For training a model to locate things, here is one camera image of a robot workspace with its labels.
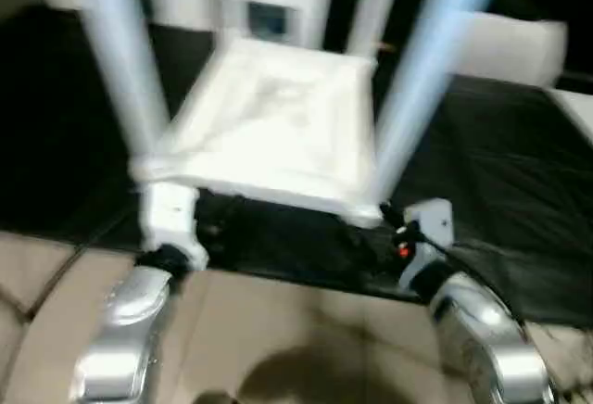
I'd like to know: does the flat white board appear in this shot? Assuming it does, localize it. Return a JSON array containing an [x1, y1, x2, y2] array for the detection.
[[547, 87, 593, 145]]

